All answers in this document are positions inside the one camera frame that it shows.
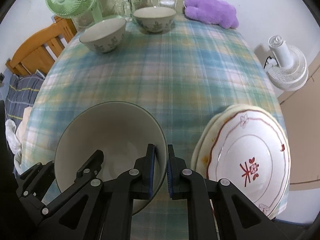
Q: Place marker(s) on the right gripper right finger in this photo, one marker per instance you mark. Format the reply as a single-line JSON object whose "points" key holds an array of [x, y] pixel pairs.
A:
{"points": [[184, 183]]}

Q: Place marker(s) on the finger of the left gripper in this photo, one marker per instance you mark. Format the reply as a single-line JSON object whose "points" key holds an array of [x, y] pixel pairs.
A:
{"points": [[34, 183], [75, 213]]}

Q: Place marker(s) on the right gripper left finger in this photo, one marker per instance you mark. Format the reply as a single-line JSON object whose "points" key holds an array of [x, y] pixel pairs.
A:
{"points": [[131, 185]]}

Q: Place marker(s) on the ceramic bowl leaf pattern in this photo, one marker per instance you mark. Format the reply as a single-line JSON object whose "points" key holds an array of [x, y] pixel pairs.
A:
{"points": [[105, 36], [154, 19], [122, 131]]}

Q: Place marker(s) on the white plate red flowers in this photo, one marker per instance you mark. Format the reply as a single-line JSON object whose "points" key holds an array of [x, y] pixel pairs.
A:
{"points": [[252, 152]]}

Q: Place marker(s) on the cream plate yellow flowers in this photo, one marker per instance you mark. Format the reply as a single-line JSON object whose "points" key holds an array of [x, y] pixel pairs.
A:
{"points": [[201, 154]]}

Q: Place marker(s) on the white clothes pile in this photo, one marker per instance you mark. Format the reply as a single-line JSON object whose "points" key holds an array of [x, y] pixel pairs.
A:
{"points": [[15, 136]]}

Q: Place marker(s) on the blue plaid pillow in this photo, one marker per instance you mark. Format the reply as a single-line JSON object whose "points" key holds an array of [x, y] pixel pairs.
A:
{"points": [[22, 94]]}

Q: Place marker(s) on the plaid tablecloth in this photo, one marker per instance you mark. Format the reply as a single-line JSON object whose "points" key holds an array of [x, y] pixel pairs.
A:
{"points": [[183, 77]]}

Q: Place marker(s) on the wooden chair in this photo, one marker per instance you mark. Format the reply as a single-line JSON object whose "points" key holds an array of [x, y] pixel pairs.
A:
{"points": [[32, 54]]}

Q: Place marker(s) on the beige door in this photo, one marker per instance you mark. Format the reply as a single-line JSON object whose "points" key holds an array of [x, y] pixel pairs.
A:
{"points": [[301, 114]]}

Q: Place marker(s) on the white floor fan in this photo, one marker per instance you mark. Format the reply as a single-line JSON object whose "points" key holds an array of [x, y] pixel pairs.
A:
{"points": [[287, 68]]}

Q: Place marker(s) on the purple plush toy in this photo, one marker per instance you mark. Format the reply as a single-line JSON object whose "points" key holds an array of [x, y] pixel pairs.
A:
{"points": [[212, 12]]}

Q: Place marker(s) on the cotton swab container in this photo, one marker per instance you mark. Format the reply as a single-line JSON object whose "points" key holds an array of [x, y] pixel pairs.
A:
{"points": [[167, 3]]}

